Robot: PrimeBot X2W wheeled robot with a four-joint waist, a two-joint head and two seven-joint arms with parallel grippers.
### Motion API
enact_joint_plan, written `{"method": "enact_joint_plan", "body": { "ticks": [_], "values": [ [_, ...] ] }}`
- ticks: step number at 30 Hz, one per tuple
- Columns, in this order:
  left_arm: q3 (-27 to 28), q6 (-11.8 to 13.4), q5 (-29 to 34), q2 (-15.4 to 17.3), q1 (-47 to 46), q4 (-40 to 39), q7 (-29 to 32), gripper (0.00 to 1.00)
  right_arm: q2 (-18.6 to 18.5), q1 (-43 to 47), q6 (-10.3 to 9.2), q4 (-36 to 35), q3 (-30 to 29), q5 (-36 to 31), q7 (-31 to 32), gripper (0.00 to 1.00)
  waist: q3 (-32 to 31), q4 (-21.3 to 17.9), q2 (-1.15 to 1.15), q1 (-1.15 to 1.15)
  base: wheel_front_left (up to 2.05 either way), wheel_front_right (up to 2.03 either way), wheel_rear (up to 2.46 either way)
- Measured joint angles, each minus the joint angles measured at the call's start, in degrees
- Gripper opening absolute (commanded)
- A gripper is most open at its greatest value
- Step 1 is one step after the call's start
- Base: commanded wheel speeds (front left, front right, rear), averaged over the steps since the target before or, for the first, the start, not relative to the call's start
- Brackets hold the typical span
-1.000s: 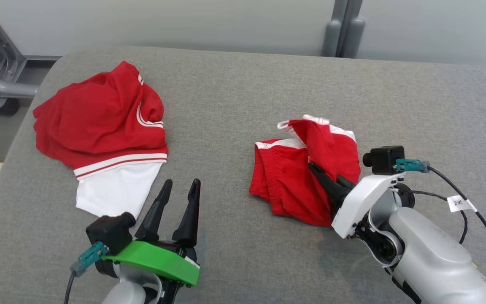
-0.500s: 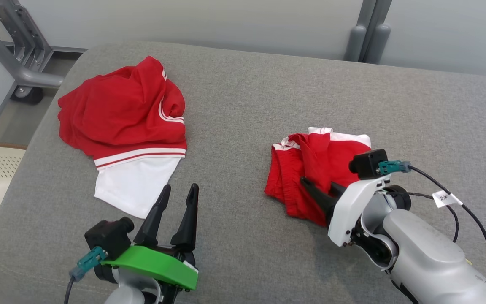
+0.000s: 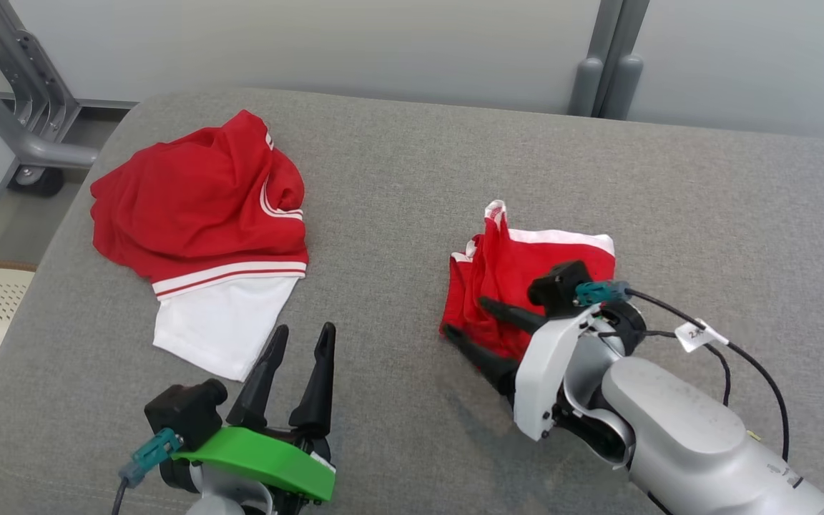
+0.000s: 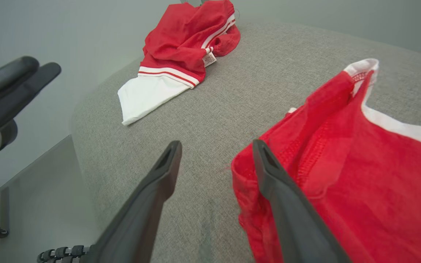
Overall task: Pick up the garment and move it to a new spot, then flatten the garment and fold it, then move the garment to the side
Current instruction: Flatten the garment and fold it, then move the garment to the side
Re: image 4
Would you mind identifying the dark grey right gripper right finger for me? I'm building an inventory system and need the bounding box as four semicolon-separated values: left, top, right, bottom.
253;138;350;263

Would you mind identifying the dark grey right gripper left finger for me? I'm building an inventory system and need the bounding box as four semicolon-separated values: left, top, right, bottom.
82;140;183;263

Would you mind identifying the red t-shirt with white sleeves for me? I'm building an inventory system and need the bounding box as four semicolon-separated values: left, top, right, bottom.
117;0;241;126

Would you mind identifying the red garment with white trim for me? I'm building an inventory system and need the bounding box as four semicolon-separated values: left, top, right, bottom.
231;58;421;263

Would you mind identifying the white table top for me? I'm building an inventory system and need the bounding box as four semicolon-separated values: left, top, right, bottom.
70;20;421;263

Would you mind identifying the black ribbed cable sleeve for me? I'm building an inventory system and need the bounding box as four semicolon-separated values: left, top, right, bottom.
37;245;96;263

